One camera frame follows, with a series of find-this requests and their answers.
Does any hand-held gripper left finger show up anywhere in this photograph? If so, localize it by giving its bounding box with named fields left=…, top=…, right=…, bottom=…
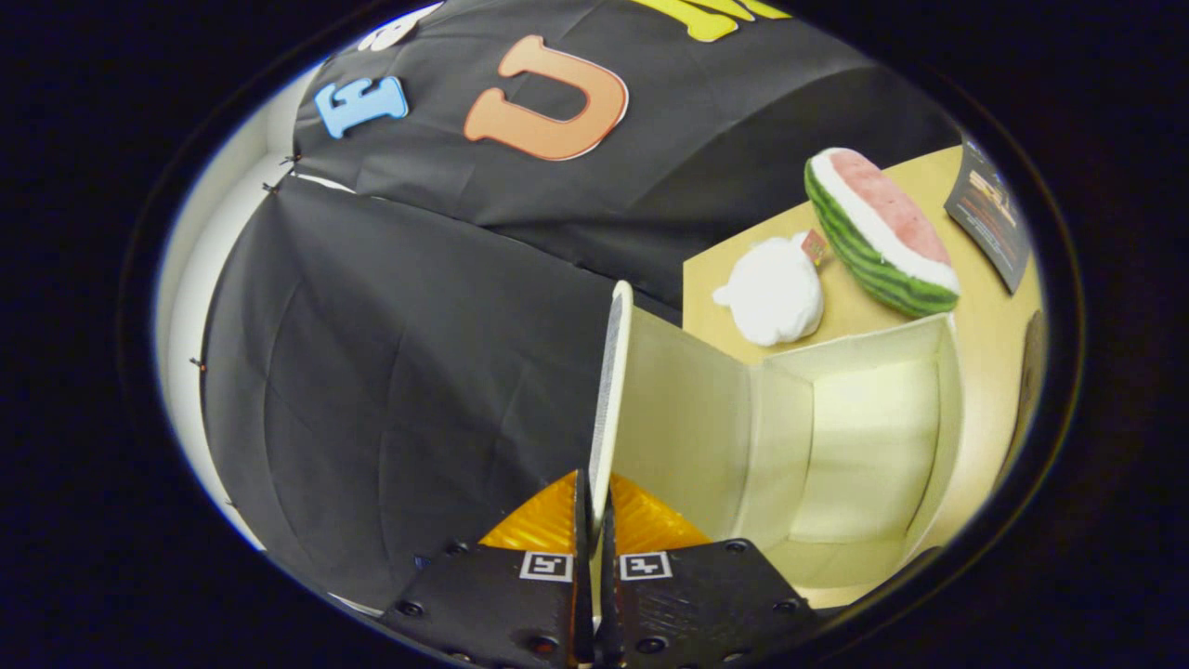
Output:
left=381, top=469, right=596, bottom=669

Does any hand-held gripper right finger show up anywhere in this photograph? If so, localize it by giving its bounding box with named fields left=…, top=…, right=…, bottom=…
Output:
left=597, top=474, right=823, bottom=669

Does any beige fabric storage box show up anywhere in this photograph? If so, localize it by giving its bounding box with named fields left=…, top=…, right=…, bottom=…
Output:
left=590, top=279, right=967, bottom=591

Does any brown fuzzy shoe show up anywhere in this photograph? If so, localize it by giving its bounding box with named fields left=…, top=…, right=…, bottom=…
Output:
left=999, top=311, right=1049, bottom=484

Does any white plush toy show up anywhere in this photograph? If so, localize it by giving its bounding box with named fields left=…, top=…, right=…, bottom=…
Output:
left=712, top=232, right=826, bottom=348

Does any watermelon slice plush toy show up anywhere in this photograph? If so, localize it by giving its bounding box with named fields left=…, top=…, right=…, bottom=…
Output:
left=804, top=147, right=962, bottom=320

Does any black cover book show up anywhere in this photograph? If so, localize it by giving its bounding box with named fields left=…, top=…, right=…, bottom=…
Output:
left=945, top=139, right=1032, bottom=295

